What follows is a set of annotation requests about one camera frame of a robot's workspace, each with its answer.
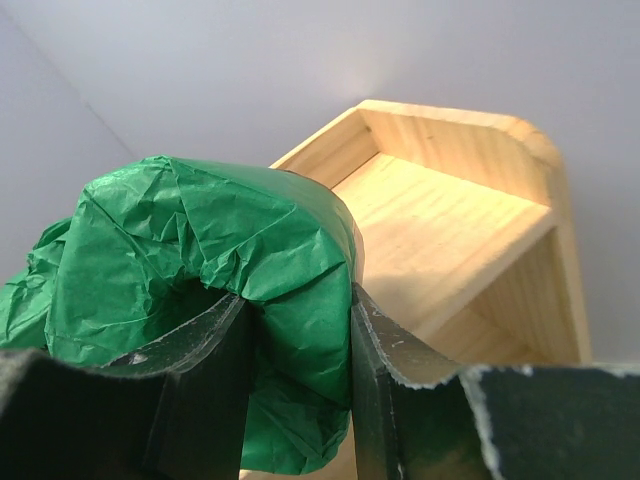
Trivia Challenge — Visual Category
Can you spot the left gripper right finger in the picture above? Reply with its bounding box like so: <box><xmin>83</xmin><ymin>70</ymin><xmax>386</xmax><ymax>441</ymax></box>
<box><xmin>350</xmin><ymin>285</ymin><xmax>639</xmax><ymax>479</ymax></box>

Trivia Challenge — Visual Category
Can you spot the wooden two-tier shelf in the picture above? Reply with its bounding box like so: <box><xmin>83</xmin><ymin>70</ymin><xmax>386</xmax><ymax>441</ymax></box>
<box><xmin>239</xmin><ymin>99</ymin><xmax>592</xmax><ymax>480</ymax></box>

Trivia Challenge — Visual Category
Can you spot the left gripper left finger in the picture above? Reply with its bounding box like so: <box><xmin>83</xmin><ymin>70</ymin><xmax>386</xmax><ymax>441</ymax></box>
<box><xmin>1</xmin><ymin>294</ymin><xmax>253</xmax><ymax>479</ymax></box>

